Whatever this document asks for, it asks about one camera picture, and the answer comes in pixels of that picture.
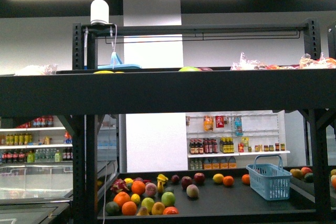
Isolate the blue tray on top shelf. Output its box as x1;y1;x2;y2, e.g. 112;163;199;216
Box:
98;52;141;69

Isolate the white store shelf right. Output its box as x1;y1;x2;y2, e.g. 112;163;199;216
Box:
185;110;290;170

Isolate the white store shelf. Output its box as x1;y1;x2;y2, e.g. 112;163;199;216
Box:
1;115;73;164
185;110;290;170

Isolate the red apple far shelf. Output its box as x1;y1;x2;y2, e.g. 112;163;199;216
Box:
194;172;205;185

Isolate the peach far shelf centre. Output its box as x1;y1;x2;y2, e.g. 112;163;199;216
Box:
186;184;200;198

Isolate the green apple far shelf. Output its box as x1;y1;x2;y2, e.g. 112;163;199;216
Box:
161;191;175;207

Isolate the orange front far shelf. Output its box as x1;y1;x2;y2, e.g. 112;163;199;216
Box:
122;201;137;216

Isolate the blue plastic basket far shelf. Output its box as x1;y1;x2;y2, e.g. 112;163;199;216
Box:
246;154;292;201

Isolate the white store shelf left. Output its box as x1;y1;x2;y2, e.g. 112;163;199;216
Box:
1;115;73;164

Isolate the black metal shelving rack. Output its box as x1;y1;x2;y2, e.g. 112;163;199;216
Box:
1;24;335;223

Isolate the dragon fruit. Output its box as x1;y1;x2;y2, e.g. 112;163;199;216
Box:
110;178;129;194

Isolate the white dome device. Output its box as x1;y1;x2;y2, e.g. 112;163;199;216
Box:
90;0;109;25

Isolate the clear plastic bag left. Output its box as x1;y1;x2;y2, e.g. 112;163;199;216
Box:
14;64;58;76

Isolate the clear plastic bag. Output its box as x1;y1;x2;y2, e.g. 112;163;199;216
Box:
230;52;335;71
14;64;58;76

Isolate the clear plastic bag right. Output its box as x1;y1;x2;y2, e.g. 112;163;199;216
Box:
230;52;335;71

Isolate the glass freezer chest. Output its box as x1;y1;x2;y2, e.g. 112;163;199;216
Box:
1;161;118;223

